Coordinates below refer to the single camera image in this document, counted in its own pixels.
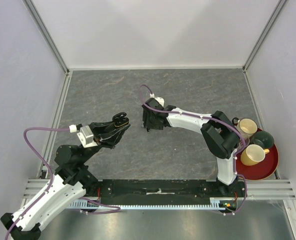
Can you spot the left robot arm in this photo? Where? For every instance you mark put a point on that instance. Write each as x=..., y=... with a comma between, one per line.
x=70, y=181

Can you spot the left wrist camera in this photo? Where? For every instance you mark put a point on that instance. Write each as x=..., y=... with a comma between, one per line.
x=86, y=137

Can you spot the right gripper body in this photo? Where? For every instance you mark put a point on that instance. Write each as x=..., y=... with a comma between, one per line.
x=149, y=121

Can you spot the cream cup with handle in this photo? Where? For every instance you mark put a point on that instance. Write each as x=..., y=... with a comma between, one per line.
x=253, y=155

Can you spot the slotted cable duct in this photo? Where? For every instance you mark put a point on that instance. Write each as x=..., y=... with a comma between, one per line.
x=86, y=205

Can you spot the clear glass cup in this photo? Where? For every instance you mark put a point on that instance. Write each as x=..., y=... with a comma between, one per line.
x=243, y=143

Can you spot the red round tray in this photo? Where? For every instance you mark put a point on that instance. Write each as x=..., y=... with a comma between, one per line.
x=261, y=170

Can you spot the dark green cup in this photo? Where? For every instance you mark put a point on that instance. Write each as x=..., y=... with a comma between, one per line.
x=263, y=139

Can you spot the black earbud charging case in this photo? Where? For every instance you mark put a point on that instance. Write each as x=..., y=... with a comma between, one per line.
x=120, y=119

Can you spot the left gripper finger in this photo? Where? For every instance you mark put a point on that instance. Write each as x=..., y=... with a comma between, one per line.
x=101, y=128
x=110, y=140

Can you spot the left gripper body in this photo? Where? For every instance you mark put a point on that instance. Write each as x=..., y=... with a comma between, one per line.
x=97, y=139

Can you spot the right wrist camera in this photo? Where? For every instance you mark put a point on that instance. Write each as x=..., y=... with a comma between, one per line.
x=160, y=100

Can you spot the cream mug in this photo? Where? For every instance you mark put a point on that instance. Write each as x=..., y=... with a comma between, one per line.
x=247, y=127

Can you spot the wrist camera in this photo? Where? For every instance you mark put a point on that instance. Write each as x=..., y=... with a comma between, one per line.
x=160, y=100
x=86, y=137

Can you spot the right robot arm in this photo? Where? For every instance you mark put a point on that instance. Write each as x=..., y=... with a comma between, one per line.
x=220, y=135

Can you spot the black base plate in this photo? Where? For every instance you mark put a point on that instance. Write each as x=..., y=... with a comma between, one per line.
x=157, y=192

